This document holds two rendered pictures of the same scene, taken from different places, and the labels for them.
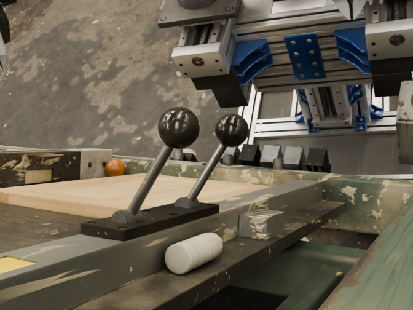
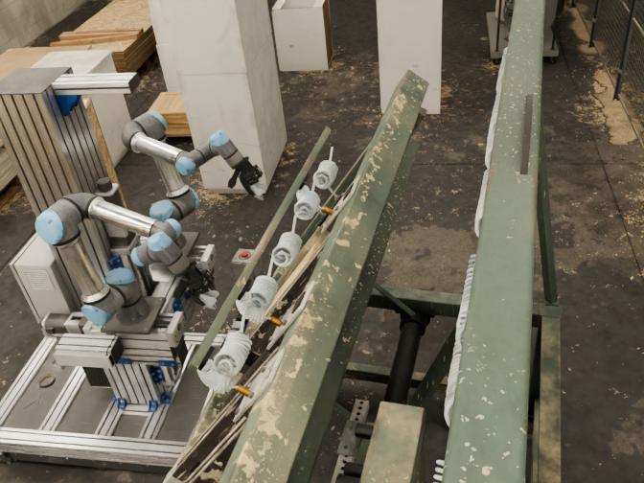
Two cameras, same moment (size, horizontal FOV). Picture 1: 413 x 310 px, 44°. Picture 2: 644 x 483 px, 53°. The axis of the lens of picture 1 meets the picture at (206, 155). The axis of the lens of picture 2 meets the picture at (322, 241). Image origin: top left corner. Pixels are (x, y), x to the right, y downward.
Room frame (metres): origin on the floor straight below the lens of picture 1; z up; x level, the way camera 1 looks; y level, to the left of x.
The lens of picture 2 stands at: (1.24, 2.09, 2.92)
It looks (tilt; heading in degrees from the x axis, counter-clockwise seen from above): 37 degrees down; 247
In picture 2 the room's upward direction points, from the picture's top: 7 degrees counter-clockwise
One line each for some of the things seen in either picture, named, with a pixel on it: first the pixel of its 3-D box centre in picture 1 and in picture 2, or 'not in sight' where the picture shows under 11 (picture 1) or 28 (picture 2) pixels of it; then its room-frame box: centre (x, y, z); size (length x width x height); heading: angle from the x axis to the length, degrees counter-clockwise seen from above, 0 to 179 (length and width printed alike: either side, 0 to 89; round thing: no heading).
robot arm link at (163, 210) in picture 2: not in sight; (164, 217); (0.90, -0.63, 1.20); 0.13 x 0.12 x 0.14; 28
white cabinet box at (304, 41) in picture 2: not in sight; (304, 33); (-1.74, -4.76, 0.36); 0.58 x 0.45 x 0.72; 144
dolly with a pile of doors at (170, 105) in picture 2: not in sight; (178, 117); (0.07, -3.98, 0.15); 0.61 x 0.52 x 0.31; 54
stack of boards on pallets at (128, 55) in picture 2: not in sight; (128, 34); (-0.08, -6.72, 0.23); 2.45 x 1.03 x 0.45; 54
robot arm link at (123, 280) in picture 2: not in sight; (122, 286); (1.20, -0.22, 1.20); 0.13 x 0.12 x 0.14; 40
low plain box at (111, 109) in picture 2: not in sight; (73, 121); (1.05, -3.82, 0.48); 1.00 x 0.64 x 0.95; 54
